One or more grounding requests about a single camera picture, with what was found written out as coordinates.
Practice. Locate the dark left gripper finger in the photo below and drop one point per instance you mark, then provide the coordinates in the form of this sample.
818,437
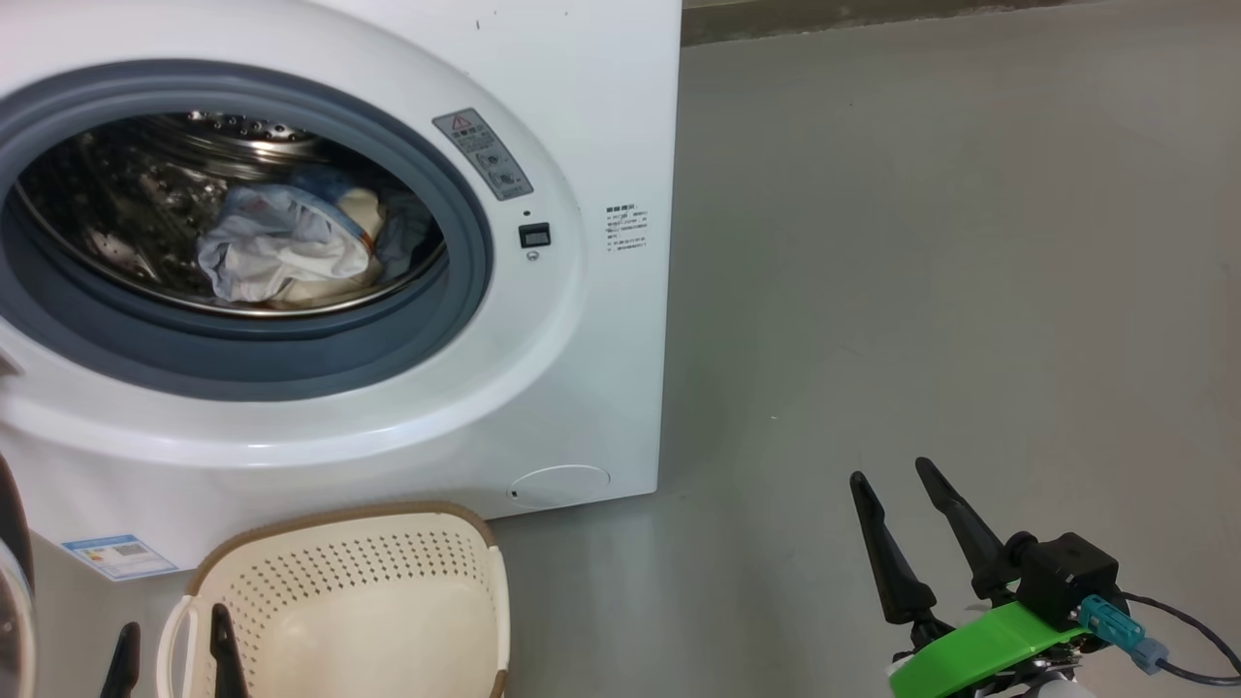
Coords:
228,669
123,674

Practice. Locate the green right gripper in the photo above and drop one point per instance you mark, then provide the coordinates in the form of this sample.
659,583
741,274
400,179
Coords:
979,645

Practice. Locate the black-rimmed glass washer door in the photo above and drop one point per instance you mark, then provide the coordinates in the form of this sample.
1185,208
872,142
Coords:
12,620

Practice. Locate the orange and blue cartoon garment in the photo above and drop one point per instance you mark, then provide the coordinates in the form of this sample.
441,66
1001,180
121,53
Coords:
281,252

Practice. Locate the blue cartoon print garment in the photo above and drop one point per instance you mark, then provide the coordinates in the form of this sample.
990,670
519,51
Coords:
402,237

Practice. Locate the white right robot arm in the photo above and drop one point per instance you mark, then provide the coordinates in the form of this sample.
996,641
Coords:
1062,691

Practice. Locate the white front-load washing machine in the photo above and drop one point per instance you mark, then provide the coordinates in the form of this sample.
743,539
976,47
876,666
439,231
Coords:
582,388

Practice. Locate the stainless steel washing machine drum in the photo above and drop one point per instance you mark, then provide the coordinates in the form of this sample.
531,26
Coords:
126,204

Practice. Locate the black door latch socket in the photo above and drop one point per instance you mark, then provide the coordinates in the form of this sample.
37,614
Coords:
534,236

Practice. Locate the blue energy label sticker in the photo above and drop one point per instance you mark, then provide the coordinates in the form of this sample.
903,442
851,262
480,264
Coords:
121,557

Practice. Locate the cream perforated laundry basket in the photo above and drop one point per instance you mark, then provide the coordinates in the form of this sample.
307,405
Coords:
388,620

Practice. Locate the round white filter cover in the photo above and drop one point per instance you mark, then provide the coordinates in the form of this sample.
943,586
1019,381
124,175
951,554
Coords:
559,486

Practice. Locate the small printed text label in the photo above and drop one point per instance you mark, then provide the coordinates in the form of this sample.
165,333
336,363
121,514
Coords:
626,229

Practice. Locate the grey warning sticker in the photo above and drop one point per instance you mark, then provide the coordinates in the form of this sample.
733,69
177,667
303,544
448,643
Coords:
483,154

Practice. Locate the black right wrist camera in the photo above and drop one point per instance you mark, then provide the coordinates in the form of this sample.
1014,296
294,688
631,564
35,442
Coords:
1066,572

